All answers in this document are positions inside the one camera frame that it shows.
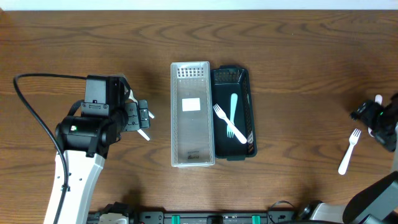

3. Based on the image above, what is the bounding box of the white plastic fork top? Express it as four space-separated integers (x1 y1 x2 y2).
226 93 238 138

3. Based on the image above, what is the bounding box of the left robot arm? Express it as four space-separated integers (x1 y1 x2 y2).
44 100 153 223

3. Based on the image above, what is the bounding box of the white plastic fork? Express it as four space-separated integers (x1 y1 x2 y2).
226 93 238 138
213 104 247 144
338 129 361 175

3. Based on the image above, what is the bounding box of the black plastic basket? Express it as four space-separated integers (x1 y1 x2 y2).
211 65 257 161

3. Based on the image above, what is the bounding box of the clear plastic basket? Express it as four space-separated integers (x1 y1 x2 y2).
170 61 215 167

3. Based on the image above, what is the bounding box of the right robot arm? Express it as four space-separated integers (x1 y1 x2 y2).
297 95 397 224

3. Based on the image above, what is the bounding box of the white plastic spoon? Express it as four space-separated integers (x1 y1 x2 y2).
129 90 155 119
137 129 150 141
368 95 382 138

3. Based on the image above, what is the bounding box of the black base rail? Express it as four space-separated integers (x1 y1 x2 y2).
86 202 314 224

